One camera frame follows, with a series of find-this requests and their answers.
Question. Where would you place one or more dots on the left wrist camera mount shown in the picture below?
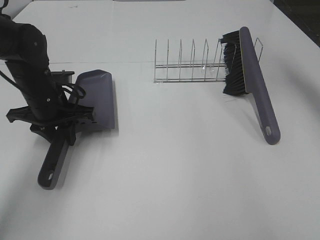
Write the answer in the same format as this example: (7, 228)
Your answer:
(63, 76)

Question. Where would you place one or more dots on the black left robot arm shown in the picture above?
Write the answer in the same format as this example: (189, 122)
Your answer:
(23, 48)

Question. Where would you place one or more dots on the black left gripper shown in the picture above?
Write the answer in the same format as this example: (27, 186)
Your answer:
(47, 114)

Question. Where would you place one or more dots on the grey plastic dustpan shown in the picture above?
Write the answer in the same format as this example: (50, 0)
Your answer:
(98, 85)

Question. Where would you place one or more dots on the chrome wire dish rack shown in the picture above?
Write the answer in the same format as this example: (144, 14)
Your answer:
(192, 71)

